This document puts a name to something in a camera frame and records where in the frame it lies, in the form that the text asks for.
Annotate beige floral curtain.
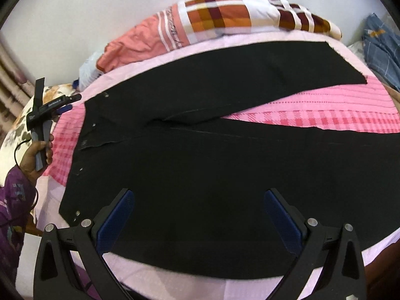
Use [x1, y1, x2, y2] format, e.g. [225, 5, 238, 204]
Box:
[0, 42, 35, 140]

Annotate orange plaid folded blanket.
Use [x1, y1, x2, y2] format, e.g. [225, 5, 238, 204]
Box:
[94, 0, 343, 73]

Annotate purple floral sleeve forearm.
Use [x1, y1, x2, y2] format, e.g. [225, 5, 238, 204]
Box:
[1, 166, 36, 284]

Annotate pink checked bedsheet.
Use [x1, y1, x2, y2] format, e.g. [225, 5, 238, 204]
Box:
[34, 31, 399, 299]

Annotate blue plaid cloth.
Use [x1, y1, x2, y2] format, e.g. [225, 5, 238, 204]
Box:
[363, 13, 399, 92]

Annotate black pants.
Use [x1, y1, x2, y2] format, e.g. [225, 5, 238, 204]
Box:
[59, 41, 399, 279]

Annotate person's left hand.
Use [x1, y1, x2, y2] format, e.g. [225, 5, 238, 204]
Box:
[19, 134, 54, 186]

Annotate light blue cloth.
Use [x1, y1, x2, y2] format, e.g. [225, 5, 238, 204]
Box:
[72, 51, 104, 92]

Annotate floral cream pillow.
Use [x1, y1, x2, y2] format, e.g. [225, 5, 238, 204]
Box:
[0, 84, 76, 186]

